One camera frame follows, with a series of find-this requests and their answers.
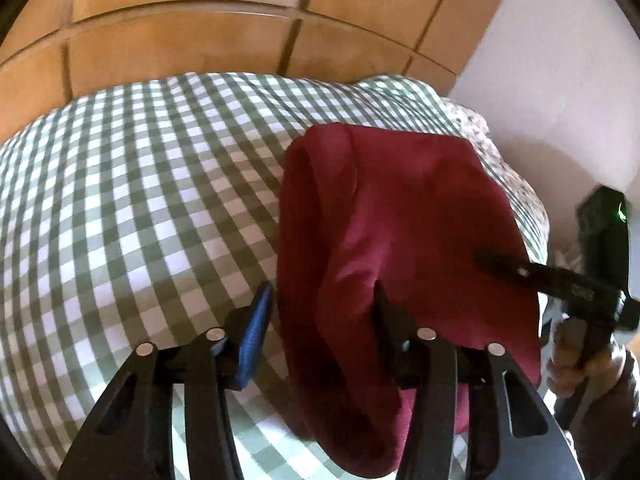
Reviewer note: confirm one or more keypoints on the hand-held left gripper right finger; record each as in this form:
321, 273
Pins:
392, 345

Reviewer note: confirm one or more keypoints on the person's right forearm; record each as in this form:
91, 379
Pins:
605, 430

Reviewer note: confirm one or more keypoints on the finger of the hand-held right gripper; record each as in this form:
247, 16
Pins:
525, 272

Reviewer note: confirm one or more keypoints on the wooden wardrobe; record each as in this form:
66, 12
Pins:
200, 40

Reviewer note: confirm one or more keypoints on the person's right hand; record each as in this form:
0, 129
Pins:
562, 360

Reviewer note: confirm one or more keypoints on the floral bed sheet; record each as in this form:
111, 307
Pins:
475, 125

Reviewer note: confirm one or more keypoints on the dark red fleece garment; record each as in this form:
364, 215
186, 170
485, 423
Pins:
400, 210

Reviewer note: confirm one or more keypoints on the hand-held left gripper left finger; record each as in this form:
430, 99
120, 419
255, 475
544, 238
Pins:
252, 335

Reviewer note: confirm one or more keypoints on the green checked blanket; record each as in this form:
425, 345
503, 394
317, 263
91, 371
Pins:
150, 200

